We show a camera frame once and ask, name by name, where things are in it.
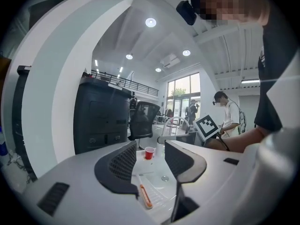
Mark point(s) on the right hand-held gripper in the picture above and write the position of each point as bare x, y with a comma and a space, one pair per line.
207, 128

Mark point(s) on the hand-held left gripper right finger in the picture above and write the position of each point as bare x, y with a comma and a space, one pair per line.
211, 172

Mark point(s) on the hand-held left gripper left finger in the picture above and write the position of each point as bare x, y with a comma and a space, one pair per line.
77, 186

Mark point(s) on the person's right forearm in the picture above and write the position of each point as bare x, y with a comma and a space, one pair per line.
239, 140

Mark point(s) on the white curved faucet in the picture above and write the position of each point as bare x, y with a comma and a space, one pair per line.
176, 117

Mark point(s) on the glass entrance door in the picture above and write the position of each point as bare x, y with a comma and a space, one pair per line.
182, 95

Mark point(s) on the metal sink drain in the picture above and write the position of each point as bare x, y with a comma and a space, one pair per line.
165, 178

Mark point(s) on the clear plastic cup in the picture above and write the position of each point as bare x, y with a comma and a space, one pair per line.
160, 149

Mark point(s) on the red cup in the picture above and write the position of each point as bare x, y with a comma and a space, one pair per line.
149, 153

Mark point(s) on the black mesh office chair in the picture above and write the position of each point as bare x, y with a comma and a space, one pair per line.
144, 121

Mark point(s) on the large black printer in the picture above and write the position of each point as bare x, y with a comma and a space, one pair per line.
100, 116

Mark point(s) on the round ceiling light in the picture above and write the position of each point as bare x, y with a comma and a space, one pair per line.
186, 53
158, 69
129, 56
151, 22

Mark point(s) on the white ceiling unit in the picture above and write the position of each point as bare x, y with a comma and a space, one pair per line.
170, 60

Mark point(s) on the black mezzanine railing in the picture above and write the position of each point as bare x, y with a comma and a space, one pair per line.
131, 84

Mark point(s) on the person's black clothing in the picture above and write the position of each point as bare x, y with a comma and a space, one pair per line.
274, 55

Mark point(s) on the person's head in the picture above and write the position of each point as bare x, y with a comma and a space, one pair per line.
234, 3

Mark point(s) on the black head-worn camera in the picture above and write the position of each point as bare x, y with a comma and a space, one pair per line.
186, 12

